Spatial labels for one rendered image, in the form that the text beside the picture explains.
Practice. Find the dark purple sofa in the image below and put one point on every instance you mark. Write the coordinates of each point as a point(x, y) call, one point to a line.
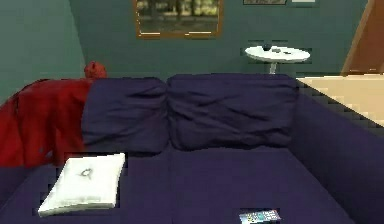
point(226, 173)

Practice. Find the wooden framed picture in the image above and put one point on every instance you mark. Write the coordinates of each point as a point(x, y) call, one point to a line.
point(178, 18)

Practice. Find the small dark round object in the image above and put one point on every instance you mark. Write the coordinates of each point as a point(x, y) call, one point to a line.
point(266, 47)

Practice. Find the white round side table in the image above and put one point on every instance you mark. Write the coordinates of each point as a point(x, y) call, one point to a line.
point(276, 55)

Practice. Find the small grey flat object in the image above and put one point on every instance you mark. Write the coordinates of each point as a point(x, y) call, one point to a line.
point(276, 50)

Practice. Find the grey remote control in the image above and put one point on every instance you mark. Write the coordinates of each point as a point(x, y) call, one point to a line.
point(260, 216)

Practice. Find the white square cushion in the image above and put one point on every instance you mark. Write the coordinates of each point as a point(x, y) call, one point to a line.
point(83, 183)

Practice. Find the dark framed picture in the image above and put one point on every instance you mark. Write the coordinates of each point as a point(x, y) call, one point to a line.
point(265, 1)

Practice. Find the red blanket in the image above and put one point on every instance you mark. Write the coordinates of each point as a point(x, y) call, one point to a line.
point(43, 120)

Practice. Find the white framed picture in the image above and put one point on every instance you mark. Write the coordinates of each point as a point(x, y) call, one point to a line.
point(303, 1)

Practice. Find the brown wooden door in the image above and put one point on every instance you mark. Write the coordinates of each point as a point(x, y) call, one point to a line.
point(366, 43)

